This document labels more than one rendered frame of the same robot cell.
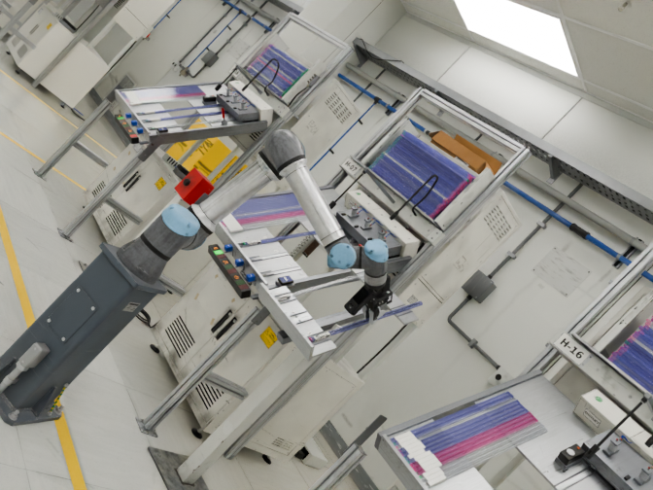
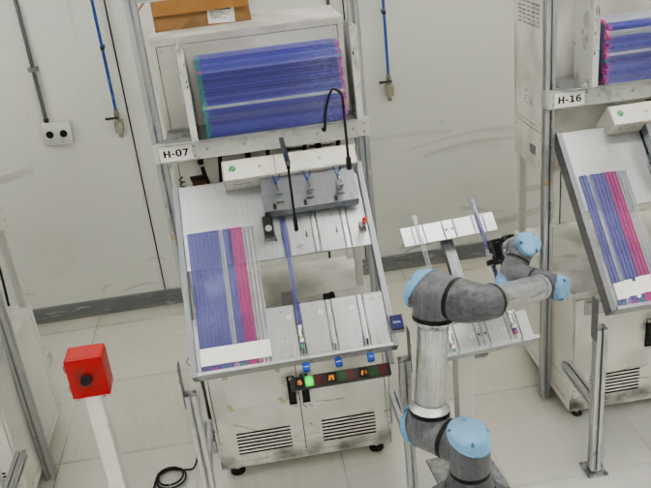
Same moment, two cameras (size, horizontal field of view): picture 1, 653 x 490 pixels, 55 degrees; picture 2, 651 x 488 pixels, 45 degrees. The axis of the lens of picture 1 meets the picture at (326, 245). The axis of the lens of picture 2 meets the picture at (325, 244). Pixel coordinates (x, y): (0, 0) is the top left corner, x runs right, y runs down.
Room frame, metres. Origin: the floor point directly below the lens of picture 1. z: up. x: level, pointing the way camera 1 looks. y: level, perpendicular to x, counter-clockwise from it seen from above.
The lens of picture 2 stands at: (1.00, 1.88, 2.16)
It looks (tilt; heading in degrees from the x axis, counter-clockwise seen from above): 24 degrees down; 312
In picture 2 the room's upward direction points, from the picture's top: 6 degrees counter-clockwise
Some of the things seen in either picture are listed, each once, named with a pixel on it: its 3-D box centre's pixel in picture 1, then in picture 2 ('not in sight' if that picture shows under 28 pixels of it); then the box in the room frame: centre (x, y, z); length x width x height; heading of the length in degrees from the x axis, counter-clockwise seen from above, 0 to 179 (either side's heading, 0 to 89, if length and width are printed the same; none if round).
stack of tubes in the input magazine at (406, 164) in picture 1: (423, 177); (271, 87); (2.95, -0.10, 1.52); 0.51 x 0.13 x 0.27; 47
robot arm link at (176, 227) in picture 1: (173, 228); (467, 445); (1.92, 0.37, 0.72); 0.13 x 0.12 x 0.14; 176
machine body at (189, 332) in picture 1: (253, 360); (293, 361); (3.08, -0.14, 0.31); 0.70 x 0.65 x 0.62; 47
